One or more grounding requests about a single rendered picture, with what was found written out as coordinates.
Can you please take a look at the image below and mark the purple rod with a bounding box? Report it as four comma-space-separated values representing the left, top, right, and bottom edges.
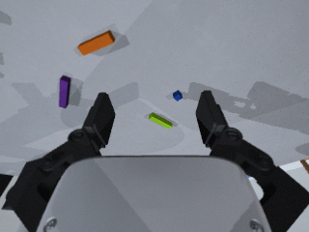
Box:
59, 75, 70, 108

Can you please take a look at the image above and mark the small blue block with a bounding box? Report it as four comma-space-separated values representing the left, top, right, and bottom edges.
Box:
173, 90, 183, 101

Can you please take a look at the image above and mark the orange rod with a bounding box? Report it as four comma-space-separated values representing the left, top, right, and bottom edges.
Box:
77, 30, 115, 56

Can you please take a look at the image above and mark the lime green rod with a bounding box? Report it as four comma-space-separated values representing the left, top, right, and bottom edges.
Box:
149, 113, 173, 129

